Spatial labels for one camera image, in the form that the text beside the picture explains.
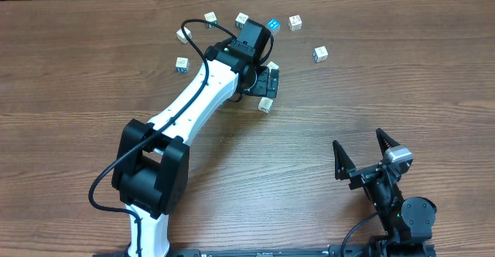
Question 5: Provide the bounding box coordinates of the wooden block black drawing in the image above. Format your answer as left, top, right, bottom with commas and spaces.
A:
288, 15, 302, 32

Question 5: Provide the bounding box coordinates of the plain wooden block far left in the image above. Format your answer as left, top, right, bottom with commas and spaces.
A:
176, 27, 193, 43

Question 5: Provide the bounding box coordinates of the wooden block blue side left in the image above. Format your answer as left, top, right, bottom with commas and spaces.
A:
176, 57, 190, 74

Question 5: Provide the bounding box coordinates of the wooden block blue side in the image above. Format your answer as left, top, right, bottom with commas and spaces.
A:
312, 46, 329, 63
176, 57, 190, 74

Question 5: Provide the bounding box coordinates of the wooden block oval drawing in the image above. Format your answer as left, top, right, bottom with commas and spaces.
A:
267, 61, 279, 70

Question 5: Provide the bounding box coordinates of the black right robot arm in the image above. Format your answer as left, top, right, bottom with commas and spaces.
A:
329, 128, 437, 257

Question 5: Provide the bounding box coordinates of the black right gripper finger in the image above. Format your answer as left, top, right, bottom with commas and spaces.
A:
333, 140, 356, 180
376, 128, 400, 156

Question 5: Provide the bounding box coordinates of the wooden block teal side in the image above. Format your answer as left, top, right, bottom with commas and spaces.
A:
235, 12, 249, 29

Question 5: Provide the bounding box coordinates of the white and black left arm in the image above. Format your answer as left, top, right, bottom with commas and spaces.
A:
111, 20, 279, 256

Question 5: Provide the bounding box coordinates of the wooden block blue side right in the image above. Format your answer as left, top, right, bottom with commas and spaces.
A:
312, 46, 329, 63

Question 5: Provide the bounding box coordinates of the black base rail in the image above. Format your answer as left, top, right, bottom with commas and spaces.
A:
93, 245, 437, 257

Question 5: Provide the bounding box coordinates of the blue top wooden block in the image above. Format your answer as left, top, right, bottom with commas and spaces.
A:
266, 19, 281, 35

